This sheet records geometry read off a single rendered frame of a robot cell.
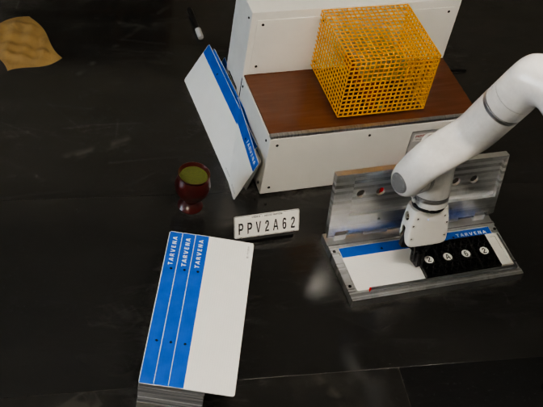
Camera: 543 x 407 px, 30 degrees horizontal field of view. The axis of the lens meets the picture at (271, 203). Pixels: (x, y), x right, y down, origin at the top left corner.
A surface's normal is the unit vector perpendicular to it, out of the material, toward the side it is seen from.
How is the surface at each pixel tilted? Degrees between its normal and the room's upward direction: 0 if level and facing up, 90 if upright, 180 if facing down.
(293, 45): 90
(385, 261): 0
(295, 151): 90
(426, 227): 78
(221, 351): 0
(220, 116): 63
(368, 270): 0
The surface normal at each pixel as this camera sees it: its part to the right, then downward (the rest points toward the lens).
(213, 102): -0.77, -0.18
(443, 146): -0.26, -0.14
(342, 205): 0.32, 0.60
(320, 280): 0.14, -0.68
